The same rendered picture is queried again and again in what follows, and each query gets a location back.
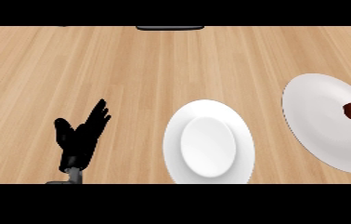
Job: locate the white round plate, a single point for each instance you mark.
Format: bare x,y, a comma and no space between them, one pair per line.
209,142

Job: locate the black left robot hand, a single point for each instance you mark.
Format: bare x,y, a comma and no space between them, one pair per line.
82,139

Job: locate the dark flat appliance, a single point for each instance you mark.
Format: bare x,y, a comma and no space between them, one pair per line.
170,27

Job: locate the pale grey round plate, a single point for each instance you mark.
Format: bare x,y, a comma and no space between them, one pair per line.
318,119

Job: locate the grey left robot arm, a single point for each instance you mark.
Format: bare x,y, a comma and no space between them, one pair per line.
73,176

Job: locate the dark red bell pepper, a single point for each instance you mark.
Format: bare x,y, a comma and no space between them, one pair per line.
347,111

